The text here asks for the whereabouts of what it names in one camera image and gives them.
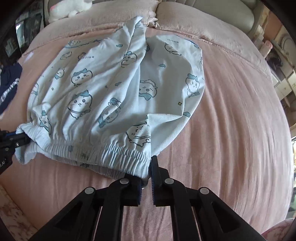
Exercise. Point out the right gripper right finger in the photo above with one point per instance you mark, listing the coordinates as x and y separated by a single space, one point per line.
197 214

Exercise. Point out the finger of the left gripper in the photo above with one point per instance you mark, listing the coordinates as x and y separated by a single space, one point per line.
10 136
16 144

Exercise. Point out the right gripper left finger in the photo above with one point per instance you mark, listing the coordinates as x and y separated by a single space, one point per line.
94 214

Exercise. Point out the light blue cartoon pajama pants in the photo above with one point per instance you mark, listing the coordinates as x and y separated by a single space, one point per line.
110 103

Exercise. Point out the navy striped garment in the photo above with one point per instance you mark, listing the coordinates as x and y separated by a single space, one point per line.
10 76

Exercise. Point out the pink bed sheet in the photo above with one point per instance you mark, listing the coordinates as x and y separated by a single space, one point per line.
237 143

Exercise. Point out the black glass shelf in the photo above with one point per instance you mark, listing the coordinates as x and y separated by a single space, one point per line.
21 21

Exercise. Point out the white plush toy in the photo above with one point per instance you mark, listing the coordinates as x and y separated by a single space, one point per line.
68 8

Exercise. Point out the left checkered pink pillow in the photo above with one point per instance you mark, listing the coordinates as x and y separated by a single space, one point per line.
103 15

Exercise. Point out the checkered pink pillow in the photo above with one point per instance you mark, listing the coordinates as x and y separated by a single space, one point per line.
197 25
103 15

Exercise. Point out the white bedside cabinet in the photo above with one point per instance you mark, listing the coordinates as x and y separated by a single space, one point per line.
281 61

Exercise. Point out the pink white bottle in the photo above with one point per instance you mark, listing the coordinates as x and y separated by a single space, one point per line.
265 48

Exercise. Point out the right checkered pink pillow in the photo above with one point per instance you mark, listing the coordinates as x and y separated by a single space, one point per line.
197 25

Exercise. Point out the beige padded headboard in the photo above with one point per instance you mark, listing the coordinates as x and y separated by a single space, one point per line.
244 15

